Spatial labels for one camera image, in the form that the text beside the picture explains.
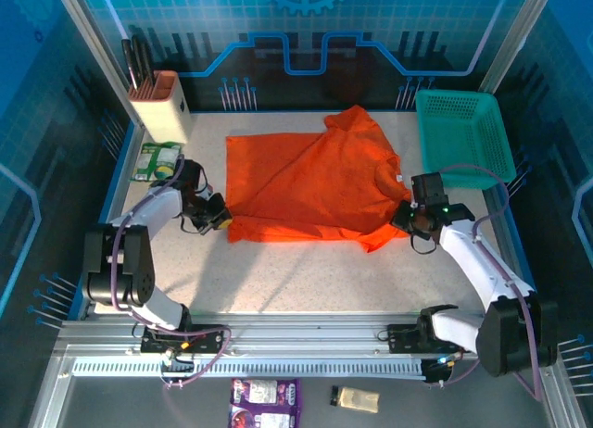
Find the beige small packet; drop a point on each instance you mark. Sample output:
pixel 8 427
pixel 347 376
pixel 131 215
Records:
pixel 357 398

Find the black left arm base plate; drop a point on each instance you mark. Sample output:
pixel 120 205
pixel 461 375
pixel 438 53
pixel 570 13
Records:
pixel 208 340

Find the cream knife block orange top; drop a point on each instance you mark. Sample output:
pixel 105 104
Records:
pixel 162 113

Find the green snack packet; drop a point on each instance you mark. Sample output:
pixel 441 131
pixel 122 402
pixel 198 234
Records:
pixel 153 161

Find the aluminium frame rail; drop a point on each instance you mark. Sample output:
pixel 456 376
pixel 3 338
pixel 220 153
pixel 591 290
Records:
pixel 301 331

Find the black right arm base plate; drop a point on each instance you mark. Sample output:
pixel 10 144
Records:
pixel 403 337

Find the aluminium frame post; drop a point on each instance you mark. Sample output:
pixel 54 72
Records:
pixel 514 39
pixel 92 43

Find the orange t-shirt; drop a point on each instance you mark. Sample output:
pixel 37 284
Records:
pixel 315 187

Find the purple snack packet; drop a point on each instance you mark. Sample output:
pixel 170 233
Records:
pixel 264 402

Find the teal plastic basket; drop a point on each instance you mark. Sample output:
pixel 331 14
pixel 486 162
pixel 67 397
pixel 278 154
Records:
pixel 463 136

